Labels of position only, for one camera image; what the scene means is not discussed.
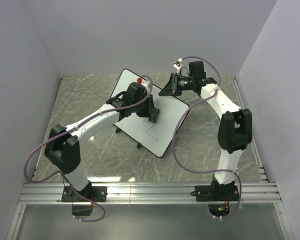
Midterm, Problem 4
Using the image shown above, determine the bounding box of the aluminium rail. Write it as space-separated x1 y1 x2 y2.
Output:
231 74 270 183
18 182 282 205

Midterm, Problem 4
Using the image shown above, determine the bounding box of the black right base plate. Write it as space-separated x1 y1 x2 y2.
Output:
190 184 239 202

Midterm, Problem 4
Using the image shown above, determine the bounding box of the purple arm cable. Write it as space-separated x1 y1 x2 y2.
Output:
172 56 242 221
23 74 155 223

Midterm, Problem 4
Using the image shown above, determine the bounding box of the aluminium right side rail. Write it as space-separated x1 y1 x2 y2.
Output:
231 74 270 183

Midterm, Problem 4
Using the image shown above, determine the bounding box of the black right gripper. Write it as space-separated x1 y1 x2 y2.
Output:
158 73 194 97

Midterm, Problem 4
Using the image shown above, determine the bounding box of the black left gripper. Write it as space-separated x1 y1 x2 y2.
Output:
133 94 158 118

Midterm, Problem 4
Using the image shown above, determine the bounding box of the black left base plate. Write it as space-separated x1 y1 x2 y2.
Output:
61 186 108 203

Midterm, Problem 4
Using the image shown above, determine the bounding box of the green whiteboard eraser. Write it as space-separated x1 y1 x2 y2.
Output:
147 107 160 124

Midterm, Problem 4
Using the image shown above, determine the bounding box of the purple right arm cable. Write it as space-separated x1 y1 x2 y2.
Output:
172 56 242 221

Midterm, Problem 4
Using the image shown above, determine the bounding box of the white whiteboard black frame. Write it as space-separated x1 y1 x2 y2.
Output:
109 68 191 158

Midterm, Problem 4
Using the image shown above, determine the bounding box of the aluminium front rail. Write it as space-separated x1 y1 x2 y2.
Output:
18 182 282 205

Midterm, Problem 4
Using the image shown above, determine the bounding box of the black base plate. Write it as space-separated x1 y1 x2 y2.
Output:
190 184 239 202
61 186 108 203

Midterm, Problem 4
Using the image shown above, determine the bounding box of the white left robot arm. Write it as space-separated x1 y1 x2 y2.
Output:
44 78 159 201

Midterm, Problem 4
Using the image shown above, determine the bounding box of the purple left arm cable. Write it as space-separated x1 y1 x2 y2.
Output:
23 74 155 223

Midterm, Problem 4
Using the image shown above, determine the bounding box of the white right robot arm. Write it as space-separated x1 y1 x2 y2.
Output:
159 57 253 202

